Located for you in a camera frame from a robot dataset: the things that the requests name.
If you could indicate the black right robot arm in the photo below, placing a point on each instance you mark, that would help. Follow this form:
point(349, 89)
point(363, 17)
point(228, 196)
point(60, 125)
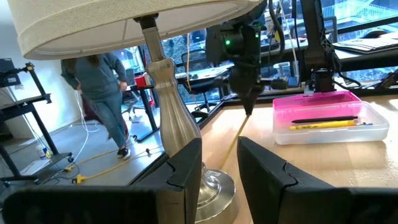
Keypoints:
point(239, 43)

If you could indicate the clear plastic supply box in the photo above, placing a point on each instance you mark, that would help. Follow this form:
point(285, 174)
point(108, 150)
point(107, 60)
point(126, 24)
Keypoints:
point(329, 135)

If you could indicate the yellow wooden pencil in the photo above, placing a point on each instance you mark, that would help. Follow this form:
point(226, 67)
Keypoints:
point(234, 141)

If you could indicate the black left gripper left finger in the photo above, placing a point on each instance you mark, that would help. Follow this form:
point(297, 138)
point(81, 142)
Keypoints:
point(93, 205)

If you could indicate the black office chair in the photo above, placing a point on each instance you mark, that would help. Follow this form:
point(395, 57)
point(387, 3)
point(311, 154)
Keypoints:
point(199, 85)

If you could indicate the red box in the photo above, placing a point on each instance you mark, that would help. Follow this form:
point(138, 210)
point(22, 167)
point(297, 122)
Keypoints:
point(142, 81)

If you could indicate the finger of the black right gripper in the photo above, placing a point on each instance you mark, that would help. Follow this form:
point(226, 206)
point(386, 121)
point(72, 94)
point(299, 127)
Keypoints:
point(246, 101)
point(252, 101)

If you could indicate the silver table lamp white shade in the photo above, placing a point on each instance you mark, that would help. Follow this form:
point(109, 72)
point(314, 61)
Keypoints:
point(168, 102)

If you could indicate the matte black pen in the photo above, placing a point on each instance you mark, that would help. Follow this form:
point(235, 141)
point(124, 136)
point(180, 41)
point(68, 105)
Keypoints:
point(323, 119)

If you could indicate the yellow-orange wooden pencil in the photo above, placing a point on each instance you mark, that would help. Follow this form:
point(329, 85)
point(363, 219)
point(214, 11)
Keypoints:
point(323, 125)

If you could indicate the black wheeled cart stand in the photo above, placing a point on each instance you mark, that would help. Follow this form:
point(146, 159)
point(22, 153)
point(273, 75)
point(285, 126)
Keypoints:
point(18, 109)

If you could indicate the black side table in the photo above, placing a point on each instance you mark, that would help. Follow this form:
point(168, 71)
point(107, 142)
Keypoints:
point(149, 109)

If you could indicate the grey keyboard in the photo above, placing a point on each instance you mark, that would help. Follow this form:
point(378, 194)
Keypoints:
point(367, 43)

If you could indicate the person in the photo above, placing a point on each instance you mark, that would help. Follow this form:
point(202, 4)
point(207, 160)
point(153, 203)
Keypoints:
point(99, 81)

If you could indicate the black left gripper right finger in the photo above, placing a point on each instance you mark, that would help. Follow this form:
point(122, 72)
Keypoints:
point(295, 199)

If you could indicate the pink plastic bin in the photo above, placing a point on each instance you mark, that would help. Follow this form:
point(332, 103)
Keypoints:
point(314, 99)

